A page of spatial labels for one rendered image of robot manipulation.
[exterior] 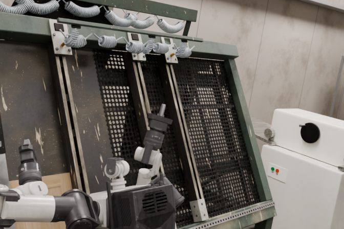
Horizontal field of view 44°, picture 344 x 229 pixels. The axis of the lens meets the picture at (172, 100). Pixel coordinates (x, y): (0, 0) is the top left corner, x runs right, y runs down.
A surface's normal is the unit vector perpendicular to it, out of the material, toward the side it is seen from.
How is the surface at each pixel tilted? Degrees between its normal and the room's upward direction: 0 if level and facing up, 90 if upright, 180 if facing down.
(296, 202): 90
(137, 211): 67
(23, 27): 60
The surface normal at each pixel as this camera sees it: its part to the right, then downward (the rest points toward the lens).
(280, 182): -0.75, 0.00
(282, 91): 0.61, 0.22
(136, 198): 0.70, -0.18
